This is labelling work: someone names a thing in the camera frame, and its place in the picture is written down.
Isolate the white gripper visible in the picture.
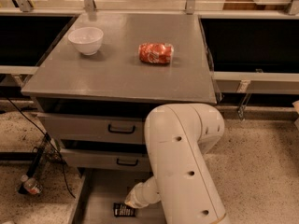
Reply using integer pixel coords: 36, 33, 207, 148
124, 184, 150, 209

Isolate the black rxbar chocolate bar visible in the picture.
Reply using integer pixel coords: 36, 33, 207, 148
113, 203, 135, 217

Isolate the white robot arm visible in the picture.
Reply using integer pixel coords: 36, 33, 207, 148
125, 104, 231, 224

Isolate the grey open bottom drawer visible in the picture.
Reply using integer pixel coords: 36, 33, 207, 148
67, 169, 166, 224

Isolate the grey middle drawer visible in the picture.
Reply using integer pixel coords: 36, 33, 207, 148
61, 148, 150, 172

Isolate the grey top drawer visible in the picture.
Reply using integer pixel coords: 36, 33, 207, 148
38, 113, 144, 145

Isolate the grey drawer cabinet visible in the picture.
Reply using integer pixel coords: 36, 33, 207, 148
21, 12, 217, 185

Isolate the black stand on floor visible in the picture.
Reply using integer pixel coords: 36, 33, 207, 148
18, 133, 50, 194

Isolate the plastic bottle on floor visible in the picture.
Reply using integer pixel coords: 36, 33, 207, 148
21, 175, 42, 195

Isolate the crushed red soda can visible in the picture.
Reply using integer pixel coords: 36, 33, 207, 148
138, 43, 174, 64

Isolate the white ceramic bowl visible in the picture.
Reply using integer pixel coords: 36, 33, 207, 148
68, 27, 104, 55

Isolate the black middle drawer handle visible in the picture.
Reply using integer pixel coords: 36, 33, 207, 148
116, 158, 139, 167

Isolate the black drawer handle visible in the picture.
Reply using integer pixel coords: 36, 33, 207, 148
107, 124, 135, 134
116, 158, 139, 167

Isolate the black top drawer handle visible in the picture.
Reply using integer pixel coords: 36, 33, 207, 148
107, 124, 135, 134

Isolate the black cable on floor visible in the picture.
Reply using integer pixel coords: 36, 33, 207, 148
0, 91, 77, 200

